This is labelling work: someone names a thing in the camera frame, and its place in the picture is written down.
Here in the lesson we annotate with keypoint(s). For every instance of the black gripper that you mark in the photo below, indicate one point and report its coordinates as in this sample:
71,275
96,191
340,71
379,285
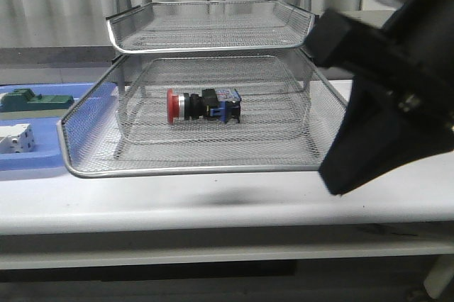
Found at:
401,102

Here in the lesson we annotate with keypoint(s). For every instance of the red emergency push button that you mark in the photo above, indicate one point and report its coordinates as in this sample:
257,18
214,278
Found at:
212,105

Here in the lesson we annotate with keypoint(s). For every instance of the silver mesh tray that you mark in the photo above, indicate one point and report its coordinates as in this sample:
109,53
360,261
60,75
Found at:
143,121
198,26
272,72

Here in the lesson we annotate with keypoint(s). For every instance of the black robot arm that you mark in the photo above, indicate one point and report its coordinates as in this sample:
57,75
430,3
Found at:
425,8

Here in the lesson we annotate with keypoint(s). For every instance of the blue plastic tray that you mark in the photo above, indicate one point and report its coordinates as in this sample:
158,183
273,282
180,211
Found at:
82,138

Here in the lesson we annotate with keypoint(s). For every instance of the grey stone counter ledge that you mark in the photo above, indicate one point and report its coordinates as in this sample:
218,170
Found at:
76,40

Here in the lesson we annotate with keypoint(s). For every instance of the green terminal block component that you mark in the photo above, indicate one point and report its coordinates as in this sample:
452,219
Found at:
28,100

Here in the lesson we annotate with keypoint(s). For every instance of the white circuit breaker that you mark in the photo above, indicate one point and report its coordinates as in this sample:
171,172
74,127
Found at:
18,138

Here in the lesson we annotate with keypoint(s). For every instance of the grey metal rack frame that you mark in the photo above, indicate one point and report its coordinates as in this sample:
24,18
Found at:
202,83

